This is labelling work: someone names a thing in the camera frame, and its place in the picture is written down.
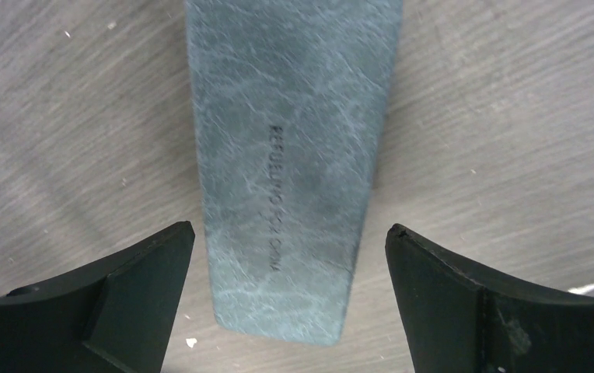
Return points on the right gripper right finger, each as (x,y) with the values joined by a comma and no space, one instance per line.
(462,316)

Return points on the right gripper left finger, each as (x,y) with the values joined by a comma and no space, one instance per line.
(115,314)

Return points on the grey-blue glasses case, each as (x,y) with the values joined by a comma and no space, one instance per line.
(289,101)

